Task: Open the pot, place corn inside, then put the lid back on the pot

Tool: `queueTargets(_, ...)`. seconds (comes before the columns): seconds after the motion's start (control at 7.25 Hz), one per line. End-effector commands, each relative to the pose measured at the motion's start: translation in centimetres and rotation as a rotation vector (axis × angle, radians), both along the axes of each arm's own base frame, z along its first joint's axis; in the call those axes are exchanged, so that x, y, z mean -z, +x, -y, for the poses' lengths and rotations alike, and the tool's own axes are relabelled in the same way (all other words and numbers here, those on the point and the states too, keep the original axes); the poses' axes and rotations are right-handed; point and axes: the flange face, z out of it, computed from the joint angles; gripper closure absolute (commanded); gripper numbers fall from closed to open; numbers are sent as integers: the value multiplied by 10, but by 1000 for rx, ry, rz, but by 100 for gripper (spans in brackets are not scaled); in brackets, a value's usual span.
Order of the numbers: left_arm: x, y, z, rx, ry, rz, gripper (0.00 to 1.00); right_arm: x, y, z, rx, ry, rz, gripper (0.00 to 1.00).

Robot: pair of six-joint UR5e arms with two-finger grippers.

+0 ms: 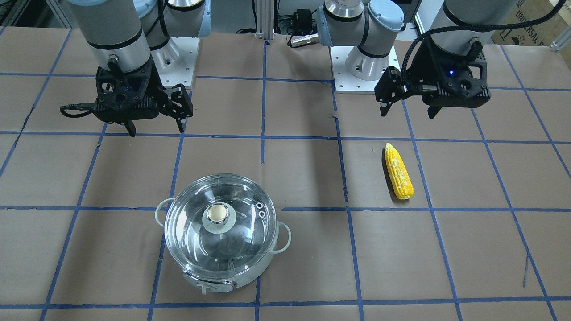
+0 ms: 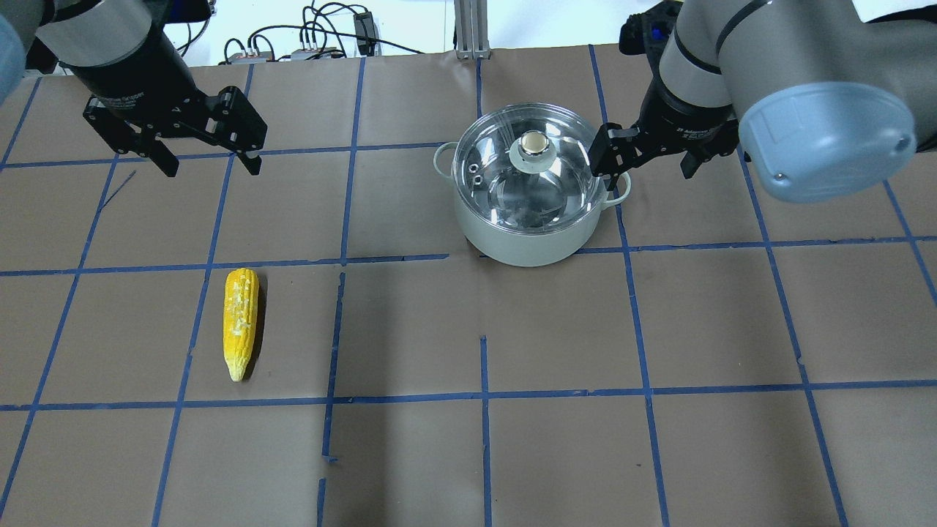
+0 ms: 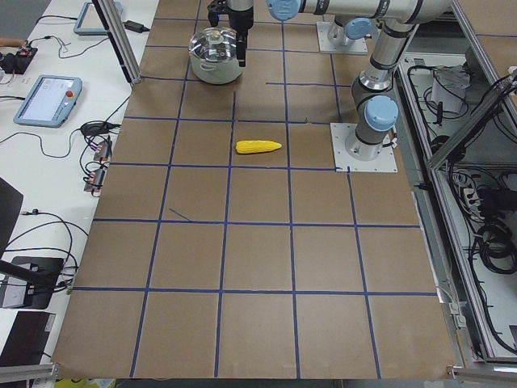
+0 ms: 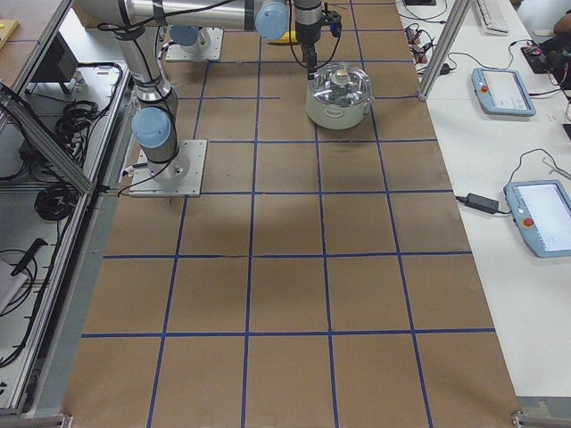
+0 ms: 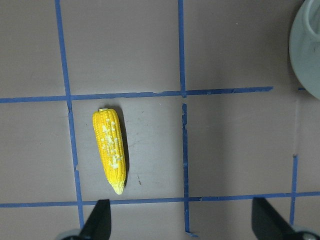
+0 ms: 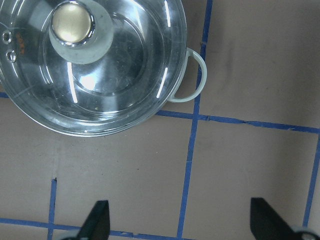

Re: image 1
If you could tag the glass pot lid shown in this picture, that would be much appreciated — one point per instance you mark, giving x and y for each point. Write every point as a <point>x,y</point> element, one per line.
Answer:
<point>220,225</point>

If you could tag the black power adapter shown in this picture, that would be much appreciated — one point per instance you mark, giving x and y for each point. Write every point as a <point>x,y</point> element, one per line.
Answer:
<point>302,20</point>

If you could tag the aluminium frame post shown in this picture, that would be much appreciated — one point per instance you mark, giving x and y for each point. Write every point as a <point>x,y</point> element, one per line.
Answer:
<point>265,13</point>

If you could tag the pale green cooking pot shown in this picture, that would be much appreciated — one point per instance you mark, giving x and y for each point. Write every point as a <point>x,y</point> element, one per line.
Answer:
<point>223,234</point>

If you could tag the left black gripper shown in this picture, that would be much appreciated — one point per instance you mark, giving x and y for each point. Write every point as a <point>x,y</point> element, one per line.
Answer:
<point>418,71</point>

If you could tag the yellow corn cob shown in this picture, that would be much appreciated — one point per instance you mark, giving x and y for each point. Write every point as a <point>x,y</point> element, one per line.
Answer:
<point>398,174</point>

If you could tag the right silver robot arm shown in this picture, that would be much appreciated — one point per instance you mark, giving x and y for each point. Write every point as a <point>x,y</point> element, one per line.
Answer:
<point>133,42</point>

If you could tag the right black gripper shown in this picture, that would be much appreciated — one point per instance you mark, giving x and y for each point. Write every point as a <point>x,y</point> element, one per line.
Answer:
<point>155,87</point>

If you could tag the silver cylindrical connector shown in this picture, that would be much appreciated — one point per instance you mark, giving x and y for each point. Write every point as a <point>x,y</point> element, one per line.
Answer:
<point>304,40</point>

